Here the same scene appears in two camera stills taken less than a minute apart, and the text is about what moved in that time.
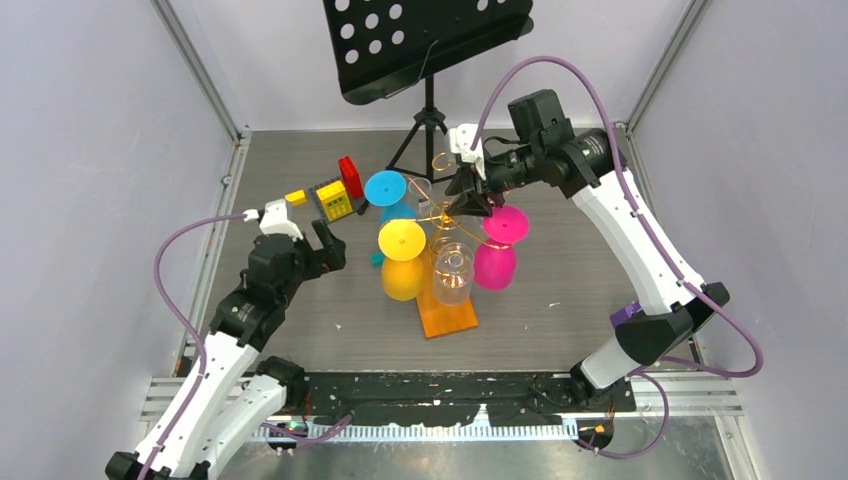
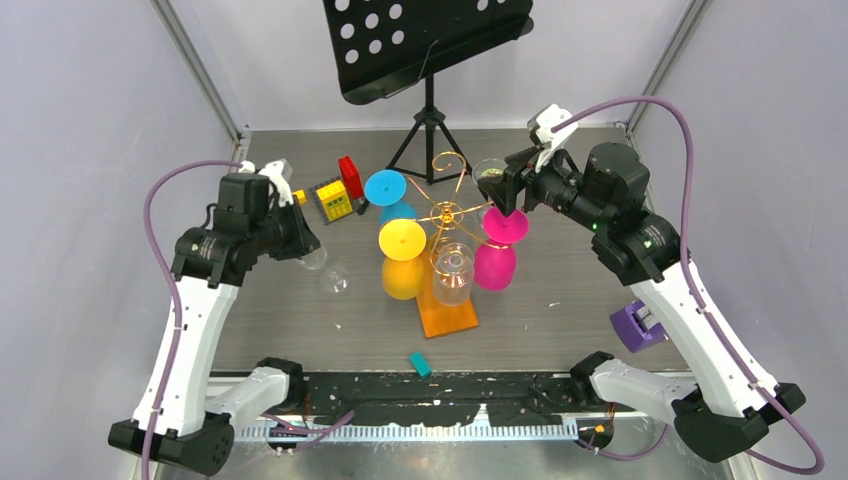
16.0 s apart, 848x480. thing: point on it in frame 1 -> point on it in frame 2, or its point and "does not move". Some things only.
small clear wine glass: (425, 186) -> (334, 277)
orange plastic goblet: (401, 241) does not move
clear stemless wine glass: (453, 273) does not move
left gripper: (322, 260) -> (304, 240)
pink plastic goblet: (496, 260) does not move
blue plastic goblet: (386, 188) does not move
